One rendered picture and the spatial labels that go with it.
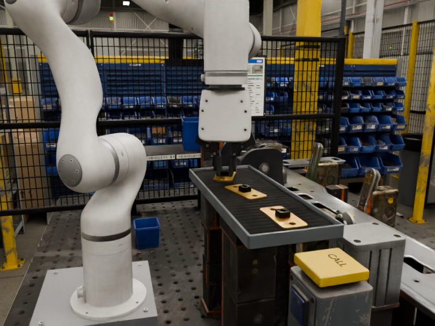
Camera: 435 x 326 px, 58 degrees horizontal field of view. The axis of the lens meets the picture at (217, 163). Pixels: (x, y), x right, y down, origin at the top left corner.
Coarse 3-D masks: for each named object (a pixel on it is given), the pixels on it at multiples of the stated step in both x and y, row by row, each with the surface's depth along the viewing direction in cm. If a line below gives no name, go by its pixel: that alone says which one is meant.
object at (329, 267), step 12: (312, 252) 45; (324, 252) 45; (336, 252) 45; (300, 264) 44; (312, 264) 43; (324, 264) 43; (336, 264) 43; (348, 264) 43; (360, 264) 43; (312, 276) 41; (324, 276) 40; (336, 276) 40; (348, 276) 41; (360, 276) 41
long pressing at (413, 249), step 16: (288, 176) 142; (304, 192) 122; (320, 192) 122; (336, 208) 108; (352, 208) 108; (384, 224) 96; (416, 256) 79; (432, 256) 79; (416, 272) 73; (400, 288) 67; (416, 288) 67; (432, 288) 67; (416, 304) 64; (432, 304) 62
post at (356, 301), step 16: (304, 272) 45; (304, 288) 42; (320, 288) 42; (336, 288) 42; (352, 288) 42; (368, 288) 42; (320, 304) 40; (336, 304) 40; (352, 304) 41; (368, 304) 42; (288, 320) 47; (304, 320) 42; (320, 320) 40; (336, 320) 41; (352, 320) 42; (368, 320) 42
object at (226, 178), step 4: (220, 172) 78; (224, 172) 78; (228, 172) 78; (216, 176) 78; (220, 176) 78; (224, 176) 78; (228, 176) 78; (232, 176) 78; (216, 180) 75; (220, 180) 75; (224, 180) 75; (228, 180) 75
